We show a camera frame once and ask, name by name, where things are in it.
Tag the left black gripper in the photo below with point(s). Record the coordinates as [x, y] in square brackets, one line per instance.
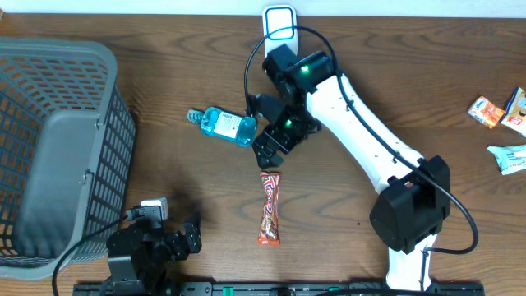
[179, 248]

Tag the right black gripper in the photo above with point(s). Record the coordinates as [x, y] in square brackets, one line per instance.
[285, 144]

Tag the blue mouthwash bottle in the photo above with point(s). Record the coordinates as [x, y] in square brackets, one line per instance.
[216, 122]

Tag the orange chocolate bar wrapper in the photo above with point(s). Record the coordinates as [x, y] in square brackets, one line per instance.
[269, 227]

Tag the small orange snack box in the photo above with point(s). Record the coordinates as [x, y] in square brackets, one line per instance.
[485, 112]

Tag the teal wet wipes pack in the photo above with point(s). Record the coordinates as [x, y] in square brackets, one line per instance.
[510, 159]

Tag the cream snack bag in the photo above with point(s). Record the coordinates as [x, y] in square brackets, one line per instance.
[514, 116]

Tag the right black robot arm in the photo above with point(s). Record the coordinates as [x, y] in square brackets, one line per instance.
[412, 203]

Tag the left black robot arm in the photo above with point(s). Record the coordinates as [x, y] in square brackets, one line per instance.
[139, 254]

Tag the white barcode scanner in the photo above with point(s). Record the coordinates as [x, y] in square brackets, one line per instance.
[278, 24]

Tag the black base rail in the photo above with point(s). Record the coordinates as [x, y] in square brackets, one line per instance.
[232, 289]

